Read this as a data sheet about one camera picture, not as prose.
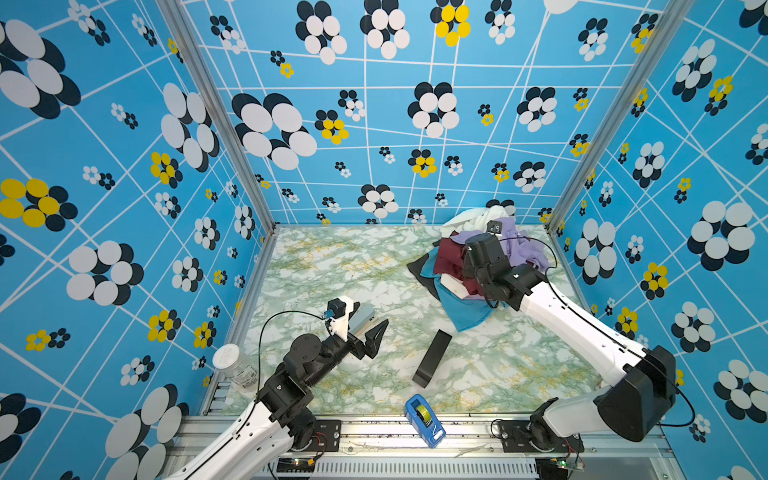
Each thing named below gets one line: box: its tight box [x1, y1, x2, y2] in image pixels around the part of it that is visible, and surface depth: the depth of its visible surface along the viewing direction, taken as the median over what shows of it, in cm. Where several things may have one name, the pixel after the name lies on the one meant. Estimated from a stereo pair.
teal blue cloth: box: [420, 246, 497, 333], surface depth 98 cm
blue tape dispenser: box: [404, 394, 447, 449], surface depth 74 cm
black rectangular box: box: [412, 329, 453, 389], surface depth 79 cm
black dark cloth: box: [406, 240, 441, 301], surface depth 106 cm
